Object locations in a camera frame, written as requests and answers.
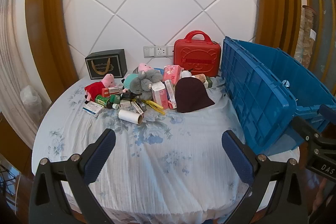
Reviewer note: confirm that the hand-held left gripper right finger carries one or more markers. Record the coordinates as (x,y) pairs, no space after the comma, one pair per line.
(236,155)

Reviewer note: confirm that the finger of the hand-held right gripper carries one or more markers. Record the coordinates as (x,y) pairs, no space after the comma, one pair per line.
(327,110)
(304,128)

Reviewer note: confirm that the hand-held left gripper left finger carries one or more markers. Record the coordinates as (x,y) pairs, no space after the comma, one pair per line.
(101,153)

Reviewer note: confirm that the blue plastic crate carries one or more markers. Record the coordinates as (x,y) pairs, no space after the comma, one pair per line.
(262,98)

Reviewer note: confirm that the grey furry plush toy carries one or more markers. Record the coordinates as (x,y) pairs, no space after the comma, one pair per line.
(144,83)

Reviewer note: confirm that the blue white medicine box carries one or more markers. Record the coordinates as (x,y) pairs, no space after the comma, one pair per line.
(93,109)

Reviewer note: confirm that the white paper roll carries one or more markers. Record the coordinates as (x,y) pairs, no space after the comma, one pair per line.
(128,115)

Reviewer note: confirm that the green bottle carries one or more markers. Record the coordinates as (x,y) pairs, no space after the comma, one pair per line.
(103,101)

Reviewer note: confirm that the small white box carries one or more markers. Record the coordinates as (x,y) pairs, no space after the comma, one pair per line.
(124,104)

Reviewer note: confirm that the silver metal tool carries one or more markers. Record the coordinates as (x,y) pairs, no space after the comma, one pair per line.
(141,106)

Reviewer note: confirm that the red white flat box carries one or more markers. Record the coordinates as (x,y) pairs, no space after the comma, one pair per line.
(111,91)

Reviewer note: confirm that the dark glass bottle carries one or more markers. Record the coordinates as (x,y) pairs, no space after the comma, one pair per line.
(127,95)

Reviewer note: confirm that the pink pig plush red dress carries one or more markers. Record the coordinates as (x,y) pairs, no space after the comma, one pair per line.
(97,87)

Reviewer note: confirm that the dark maroon beanie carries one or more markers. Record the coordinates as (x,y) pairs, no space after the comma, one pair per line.
(190,95)

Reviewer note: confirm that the pink pig plush teal shirt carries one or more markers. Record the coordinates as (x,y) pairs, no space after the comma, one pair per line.
(128,81)

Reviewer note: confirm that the small green box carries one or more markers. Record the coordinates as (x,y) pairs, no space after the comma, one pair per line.
(209,82)

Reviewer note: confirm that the red white tissue pack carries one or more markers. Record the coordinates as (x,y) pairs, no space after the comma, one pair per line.
(160,95)

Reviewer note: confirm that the clear plastic bag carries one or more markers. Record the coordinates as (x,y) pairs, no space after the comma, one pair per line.
(31,102)

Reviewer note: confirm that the black gift box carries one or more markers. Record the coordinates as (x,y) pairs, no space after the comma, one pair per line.
(106,65)

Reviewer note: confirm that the white red medicine box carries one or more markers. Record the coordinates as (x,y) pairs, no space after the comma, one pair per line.
(171,94)

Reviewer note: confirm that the white plush toy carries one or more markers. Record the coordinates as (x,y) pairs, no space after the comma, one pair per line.
(187,74)

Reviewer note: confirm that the pink pig plush blue shirt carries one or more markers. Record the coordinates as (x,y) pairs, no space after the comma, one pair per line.
(145,67)

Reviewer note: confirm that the pink tissue pack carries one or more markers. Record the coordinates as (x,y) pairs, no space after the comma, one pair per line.
(172,74)

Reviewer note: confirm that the red small suitcase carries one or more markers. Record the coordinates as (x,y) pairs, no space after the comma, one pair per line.
(198,58)

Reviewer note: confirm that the white wall socket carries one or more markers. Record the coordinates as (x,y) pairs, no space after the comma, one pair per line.
(161,51)

